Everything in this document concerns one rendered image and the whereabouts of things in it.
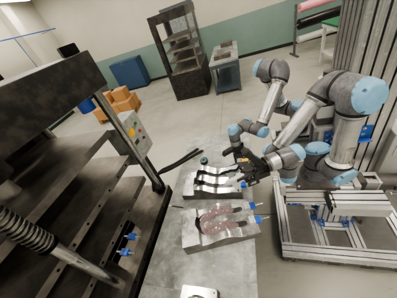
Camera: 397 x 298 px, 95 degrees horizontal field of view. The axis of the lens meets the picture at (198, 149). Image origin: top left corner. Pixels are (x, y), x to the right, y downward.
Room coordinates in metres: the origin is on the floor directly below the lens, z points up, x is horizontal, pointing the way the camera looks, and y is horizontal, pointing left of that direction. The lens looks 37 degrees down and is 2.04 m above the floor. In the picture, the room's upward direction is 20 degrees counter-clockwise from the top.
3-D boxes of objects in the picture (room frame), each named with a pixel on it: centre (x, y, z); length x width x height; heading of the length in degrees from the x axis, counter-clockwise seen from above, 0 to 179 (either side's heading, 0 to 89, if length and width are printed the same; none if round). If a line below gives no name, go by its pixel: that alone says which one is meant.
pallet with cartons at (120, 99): (5.83, 1.91, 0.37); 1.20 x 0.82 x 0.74; 77
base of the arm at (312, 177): (0.66, -0.61, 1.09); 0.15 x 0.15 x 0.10
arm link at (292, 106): (1.12, -0.82, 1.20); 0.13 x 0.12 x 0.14; 26
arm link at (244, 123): (1.01, -0.36, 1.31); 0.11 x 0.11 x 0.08; 26
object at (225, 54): (5.34, -1.60, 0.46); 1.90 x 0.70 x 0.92; 159
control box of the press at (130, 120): (1.51, 0.55, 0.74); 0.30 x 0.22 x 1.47; 157
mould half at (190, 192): (1.04, -0.01, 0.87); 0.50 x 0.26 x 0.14; 67
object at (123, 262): (0.85, 0.94, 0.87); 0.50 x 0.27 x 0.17; 67
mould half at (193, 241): (0.68, 0.05, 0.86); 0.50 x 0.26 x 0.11; 84
